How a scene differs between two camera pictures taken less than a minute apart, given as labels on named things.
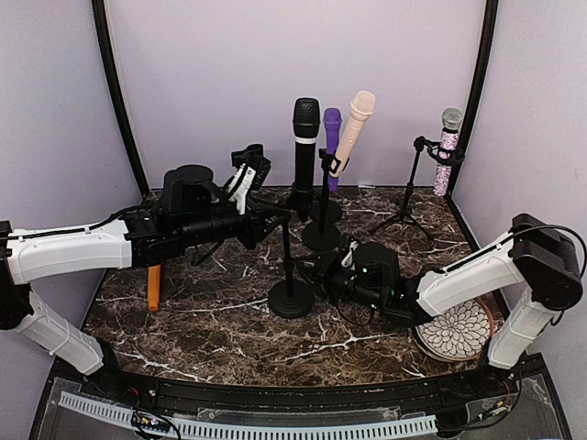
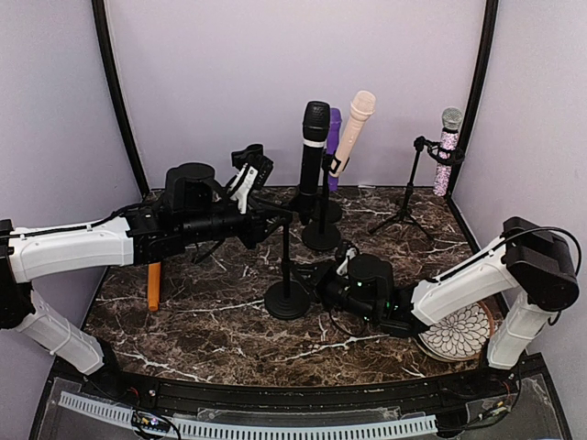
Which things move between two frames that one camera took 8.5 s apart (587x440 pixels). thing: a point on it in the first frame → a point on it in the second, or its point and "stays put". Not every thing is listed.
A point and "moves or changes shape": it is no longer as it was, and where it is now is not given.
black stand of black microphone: x=291 y=299 stays put
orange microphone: x=154 y=287 stays put
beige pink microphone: x=362 y=107 stays put
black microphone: x=306 y=117 moves or changes shape
